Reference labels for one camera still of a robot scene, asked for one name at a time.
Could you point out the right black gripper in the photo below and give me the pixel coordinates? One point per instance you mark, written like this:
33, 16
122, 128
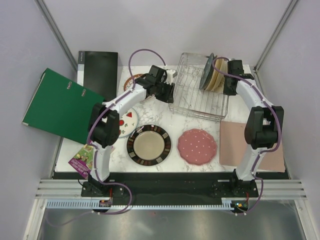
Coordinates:
226, 91

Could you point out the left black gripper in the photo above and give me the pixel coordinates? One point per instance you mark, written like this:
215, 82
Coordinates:
169, 97

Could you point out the wire dish rack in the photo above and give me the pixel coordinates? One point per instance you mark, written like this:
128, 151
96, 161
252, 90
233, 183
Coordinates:
191, 101

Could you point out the pink polka dot plate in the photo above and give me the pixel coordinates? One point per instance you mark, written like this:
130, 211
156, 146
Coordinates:
197, 147

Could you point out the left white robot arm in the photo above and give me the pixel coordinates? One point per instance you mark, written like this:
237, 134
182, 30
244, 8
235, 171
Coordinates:
104, 123

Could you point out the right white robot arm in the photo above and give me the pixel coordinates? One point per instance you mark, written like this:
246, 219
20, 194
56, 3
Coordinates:
262, 132

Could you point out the cream plate in rack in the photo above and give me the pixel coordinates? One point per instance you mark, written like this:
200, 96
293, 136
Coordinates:
216, 77
221, 83

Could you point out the dark teal plate in rack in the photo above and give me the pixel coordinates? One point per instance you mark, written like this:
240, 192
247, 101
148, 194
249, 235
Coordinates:
207, 72

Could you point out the brown floral pattern plate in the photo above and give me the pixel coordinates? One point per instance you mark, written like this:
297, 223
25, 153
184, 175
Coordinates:
129, 82

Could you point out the white strawberry pattern plate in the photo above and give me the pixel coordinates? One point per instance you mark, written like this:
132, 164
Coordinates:
128, 123

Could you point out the black binder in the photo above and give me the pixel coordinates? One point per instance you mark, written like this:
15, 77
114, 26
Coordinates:
98, 72

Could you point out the black rimmed beige plate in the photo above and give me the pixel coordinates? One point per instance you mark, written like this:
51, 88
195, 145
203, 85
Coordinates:
149, 145

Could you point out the pink cutting board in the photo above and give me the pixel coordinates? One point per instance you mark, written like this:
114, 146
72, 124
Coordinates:
233, 146

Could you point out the purple children's book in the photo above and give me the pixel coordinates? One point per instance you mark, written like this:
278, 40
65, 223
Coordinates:
82, 161

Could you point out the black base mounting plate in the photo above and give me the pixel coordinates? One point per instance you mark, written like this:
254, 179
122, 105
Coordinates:
170, 188

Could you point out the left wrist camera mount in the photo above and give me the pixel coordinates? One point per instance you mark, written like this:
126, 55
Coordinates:
169, 74

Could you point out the right aluminium frame post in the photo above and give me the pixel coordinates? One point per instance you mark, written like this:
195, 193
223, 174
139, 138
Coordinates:
276, 33

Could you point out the aluminium frame post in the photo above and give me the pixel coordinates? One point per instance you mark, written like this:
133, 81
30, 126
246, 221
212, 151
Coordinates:
56, 32
276, 33

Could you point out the green ring binder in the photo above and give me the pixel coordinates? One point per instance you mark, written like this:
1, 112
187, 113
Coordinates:
61, 106

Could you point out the left aluminium frame post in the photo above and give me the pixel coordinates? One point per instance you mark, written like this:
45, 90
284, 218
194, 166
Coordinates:
56, 32

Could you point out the white slotted cable duct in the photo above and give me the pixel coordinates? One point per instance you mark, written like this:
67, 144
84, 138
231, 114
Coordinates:
99, 204

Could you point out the aluminium front rail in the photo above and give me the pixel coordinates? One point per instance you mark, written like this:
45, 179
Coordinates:
273, 189

